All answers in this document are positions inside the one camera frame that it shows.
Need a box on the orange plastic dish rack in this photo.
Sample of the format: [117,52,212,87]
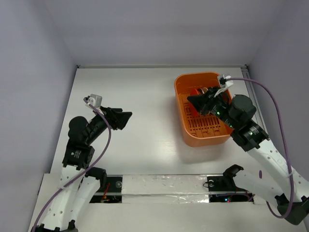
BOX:
[174,72,233,147]

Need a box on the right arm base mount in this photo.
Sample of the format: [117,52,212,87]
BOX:
[203,175,254,203]

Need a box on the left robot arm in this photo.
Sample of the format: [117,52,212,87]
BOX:
[31,104,132,232]

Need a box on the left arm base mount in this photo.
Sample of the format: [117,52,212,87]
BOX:
[90,175,123,203]

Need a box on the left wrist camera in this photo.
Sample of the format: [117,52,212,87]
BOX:
[84,94,102,109]

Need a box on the red plate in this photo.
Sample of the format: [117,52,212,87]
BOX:
[189,88,205,117]

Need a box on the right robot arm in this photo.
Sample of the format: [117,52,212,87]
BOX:
[187,87,309,225]

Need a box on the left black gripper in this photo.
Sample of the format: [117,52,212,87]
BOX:
[86,104,132,143]

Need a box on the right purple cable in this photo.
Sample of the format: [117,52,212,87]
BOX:
[228,77,295,219]

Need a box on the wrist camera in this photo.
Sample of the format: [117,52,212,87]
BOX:
[217,74,233,89]
[84,94,102,109]

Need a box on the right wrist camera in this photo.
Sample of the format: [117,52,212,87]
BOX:
[217,74,233,89]

